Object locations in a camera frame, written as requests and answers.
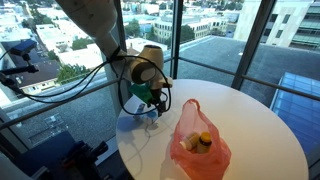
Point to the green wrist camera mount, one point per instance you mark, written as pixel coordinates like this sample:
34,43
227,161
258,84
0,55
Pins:
140,92

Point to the blue candy box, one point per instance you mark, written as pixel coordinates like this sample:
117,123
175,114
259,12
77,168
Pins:
151,115

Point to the yellow capped bottle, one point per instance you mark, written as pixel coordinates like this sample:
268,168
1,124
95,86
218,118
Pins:
204,143

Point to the beige bottle white cap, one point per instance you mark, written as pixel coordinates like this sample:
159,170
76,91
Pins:
189,141

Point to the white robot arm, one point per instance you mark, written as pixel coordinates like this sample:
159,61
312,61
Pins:
96,20

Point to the orange plastic bag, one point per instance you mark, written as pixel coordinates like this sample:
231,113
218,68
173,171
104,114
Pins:
200,163

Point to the black camera stand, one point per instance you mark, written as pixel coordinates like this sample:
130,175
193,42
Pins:
20,70

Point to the blue external camera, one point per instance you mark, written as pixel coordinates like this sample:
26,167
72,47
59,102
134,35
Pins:
23,46

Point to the dark window rail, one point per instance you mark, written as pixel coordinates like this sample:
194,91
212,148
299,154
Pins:
280,86

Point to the dark window mullion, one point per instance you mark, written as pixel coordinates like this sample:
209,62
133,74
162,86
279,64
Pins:
176,36
253,43

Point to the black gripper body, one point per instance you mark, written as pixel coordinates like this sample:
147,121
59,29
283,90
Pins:
157,95

